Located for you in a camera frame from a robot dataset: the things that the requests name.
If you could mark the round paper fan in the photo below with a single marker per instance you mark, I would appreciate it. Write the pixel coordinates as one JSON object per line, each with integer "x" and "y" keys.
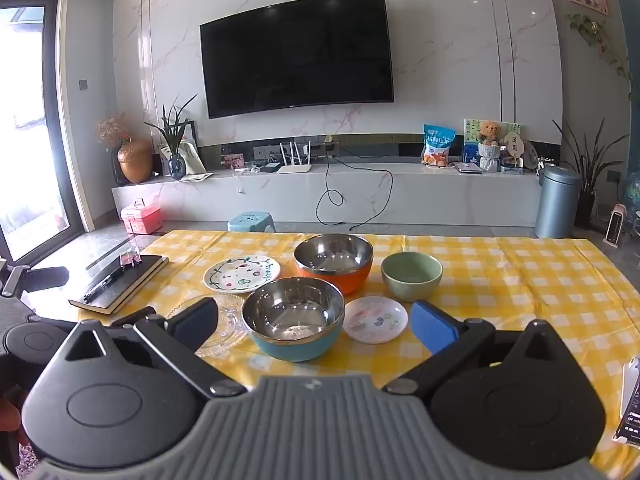
{"x": 515, "y": 142}

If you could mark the black notebook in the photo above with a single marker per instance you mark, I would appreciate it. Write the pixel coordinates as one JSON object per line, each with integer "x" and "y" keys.
{"x": 135, "y": 280}

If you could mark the clear glass plate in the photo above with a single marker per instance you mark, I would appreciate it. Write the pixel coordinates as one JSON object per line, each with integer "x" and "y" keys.
{"x": 230, "y": 330}

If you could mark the pink storage box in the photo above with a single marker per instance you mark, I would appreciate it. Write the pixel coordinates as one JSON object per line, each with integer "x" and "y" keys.
{"x": 142, "y": 220}

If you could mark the white tower heater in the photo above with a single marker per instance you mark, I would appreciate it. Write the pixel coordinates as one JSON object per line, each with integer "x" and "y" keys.
{"x": 616, "y": 225}

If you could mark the black pen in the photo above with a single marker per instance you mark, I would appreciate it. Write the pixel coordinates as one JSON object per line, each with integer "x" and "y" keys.
{"x": 102, "y": 284}

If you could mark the blue water bottle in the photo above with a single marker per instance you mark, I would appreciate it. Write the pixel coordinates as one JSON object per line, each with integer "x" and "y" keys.
{"x": 632, "y": 195}

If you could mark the orange steel bowl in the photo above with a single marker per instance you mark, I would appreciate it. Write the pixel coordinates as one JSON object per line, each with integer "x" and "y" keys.
{"x": 350, "y": 280}

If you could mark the green ceramic bowl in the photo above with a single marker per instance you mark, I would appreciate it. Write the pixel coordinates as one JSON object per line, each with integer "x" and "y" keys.
{"x": 410, "y": 287}

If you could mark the teddy bear bouquet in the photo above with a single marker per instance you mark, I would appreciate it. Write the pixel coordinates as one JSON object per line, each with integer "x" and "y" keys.
{"x": 490, "y": 130}

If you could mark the green plant in blue vase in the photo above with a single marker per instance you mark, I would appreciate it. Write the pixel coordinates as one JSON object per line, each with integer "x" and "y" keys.
{"x": 177, "y": 167}

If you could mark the hanging ivy plant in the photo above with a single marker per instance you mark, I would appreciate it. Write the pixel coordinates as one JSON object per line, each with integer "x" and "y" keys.
{"x": 595, "y": 30}

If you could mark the white marble television console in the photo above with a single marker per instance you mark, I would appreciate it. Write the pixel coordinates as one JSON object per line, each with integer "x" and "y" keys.
{"x": 450, "y": 195}

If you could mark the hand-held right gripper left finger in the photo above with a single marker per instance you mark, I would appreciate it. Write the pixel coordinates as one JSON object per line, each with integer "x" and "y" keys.
{"x": 197, "y": 322}

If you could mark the papers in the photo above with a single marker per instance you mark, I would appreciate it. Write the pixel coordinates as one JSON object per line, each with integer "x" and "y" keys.
{"x": 195, "y": 177}

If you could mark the grey metal trash can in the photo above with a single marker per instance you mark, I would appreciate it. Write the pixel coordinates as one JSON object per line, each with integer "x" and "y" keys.
{"x": 557, "y": 205}

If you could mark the black flat television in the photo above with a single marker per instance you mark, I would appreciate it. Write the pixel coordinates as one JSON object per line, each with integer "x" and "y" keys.
{"x": 295, "y": 55}

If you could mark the yellow checked tablecloth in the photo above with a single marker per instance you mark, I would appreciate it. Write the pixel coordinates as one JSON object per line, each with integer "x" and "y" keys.
{"x": 525, "y": 285}

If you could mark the small black box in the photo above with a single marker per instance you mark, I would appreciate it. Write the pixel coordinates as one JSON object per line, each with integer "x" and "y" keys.
{"x": 270, "y": 167}

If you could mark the black framed picture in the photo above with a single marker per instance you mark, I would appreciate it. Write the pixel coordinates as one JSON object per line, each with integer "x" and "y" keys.
{"x": 192, "y": 157}

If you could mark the white plate with vine pattern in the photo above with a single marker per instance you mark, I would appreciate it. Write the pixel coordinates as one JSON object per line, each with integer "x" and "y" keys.
{"x": 235, "y": 275}

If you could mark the small pink photo card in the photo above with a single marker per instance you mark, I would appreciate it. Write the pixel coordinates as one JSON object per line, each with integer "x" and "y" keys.
{"x": 233, "y": 161}

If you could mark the copper vase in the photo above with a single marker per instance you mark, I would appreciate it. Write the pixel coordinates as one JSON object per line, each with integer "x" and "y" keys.
{"x": 135, "y": 162}

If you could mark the green landscape painting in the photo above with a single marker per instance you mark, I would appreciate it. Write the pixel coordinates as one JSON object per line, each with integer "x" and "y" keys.
{"x": 470, "y": 130}

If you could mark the light blue plastic stool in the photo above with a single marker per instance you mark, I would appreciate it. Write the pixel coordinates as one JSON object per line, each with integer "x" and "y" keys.
{"x": 250, "y": 220}

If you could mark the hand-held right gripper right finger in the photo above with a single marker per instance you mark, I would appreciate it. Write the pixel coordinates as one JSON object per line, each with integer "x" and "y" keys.
{"x": 432, "y": 327}

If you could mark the flat white box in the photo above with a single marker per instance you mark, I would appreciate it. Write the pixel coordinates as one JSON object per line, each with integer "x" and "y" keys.
{"x": 469, "y": 168}

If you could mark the potted plant in black pot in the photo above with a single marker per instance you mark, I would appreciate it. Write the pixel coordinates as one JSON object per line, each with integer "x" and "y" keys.
{"x": 585, "y": 210}

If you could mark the silver decorative plate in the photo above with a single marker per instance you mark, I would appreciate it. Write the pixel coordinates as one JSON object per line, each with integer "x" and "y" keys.
{"x": 530, "y": 155}

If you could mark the black office chair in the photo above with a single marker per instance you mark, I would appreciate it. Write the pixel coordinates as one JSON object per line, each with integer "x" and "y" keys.
{"x": 45, "y": 277}

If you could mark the small white patterned plate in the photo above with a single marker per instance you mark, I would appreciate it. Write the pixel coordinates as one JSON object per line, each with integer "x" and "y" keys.
{"x": 375, "y": 320}

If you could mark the blue snack bag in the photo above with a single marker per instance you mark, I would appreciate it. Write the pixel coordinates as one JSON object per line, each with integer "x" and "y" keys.
{"x": 439, "y": 145}

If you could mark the white router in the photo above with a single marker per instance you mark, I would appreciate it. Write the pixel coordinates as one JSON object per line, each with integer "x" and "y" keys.
{"x": 295, "y": 168}

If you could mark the wall socket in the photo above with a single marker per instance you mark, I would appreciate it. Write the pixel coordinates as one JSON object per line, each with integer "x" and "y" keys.
{"x": 613, "y": 176}

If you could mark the dried flowers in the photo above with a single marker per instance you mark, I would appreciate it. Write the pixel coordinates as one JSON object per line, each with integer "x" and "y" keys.
{"x": 112, "y": 130}

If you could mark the blue steel bowl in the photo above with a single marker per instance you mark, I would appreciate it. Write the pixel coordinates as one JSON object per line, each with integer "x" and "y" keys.
{"x": 290, "y": 347}

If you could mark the pink binder clip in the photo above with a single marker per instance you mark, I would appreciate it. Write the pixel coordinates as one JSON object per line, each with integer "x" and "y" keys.
{"x": 131, "y": 258}

